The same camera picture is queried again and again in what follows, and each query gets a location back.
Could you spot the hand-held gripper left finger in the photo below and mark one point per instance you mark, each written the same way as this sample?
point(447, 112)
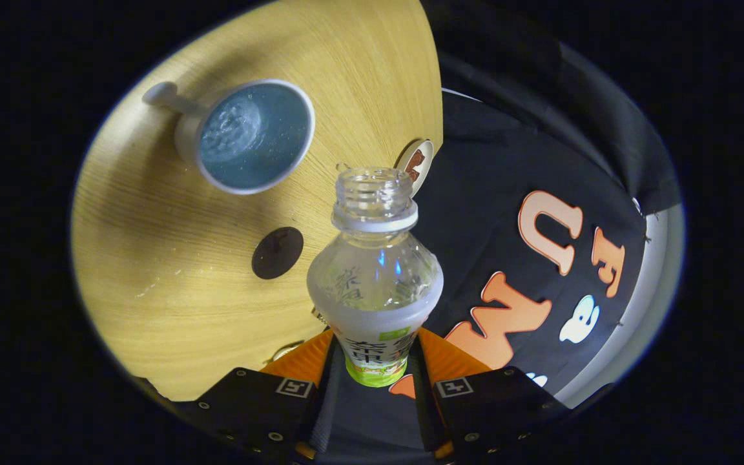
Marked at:
point(324, 387)

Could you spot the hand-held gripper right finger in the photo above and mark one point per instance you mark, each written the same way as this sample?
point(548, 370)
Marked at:
point(425, 394)

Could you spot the clear plastic juice bottle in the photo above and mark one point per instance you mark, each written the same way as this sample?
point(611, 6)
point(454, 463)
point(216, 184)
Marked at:
point(375, 278)

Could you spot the dark round coaster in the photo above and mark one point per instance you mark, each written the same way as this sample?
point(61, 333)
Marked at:
point(277, 253)

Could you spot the white cup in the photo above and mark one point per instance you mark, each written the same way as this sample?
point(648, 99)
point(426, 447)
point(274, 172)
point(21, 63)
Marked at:
point(186, 135)

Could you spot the wooden table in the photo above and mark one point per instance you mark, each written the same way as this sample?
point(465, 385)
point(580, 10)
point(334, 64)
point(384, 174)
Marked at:
point(152, 271)

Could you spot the brown food piece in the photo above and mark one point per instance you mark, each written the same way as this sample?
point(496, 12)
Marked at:
point(416, 165)

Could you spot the small round plate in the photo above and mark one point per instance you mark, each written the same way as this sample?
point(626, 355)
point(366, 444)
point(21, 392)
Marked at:
point(429, 155)

